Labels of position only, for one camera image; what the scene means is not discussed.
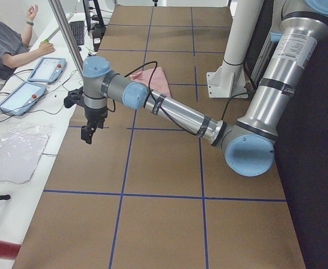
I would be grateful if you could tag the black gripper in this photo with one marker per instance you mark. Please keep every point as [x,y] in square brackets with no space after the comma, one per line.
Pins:
[95,115]

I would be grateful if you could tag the pink Snoopy t-shirt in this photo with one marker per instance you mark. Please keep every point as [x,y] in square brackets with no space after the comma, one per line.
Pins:
[158,81]

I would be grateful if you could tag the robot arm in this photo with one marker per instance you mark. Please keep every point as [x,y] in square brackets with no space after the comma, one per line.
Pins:
[247,145]

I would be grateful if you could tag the upper teach pendant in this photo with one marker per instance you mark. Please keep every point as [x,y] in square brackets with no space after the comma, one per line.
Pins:
[48,70]

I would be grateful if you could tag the teach pendant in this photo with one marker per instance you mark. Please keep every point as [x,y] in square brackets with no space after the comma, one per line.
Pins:
[22,98]
[48,70]

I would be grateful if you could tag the lower teach pendant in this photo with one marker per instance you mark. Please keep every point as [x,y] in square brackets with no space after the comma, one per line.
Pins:
[22,98]

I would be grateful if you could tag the clear plastic bag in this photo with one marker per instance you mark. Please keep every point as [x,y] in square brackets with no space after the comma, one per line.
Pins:
[20,151]

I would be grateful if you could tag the black keyboard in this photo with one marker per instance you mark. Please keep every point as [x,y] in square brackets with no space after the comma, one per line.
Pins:
[78,30]

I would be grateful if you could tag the seated person grey shirt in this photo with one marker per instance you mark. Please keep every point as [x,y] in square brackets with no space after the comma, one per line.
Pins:
[14,47]

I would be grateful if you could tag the red cylinder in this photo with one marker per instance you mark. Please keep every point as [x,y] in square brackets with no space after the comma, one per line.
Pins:
[8,250]

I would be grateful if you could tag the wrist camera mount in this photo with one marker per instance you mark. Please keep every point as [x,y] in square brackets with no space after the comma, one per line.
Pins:
[74,97]

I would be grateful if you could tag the aluminium frame post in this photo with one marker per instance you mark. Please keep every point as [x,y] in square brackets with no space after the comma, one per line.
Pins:
[77,56]

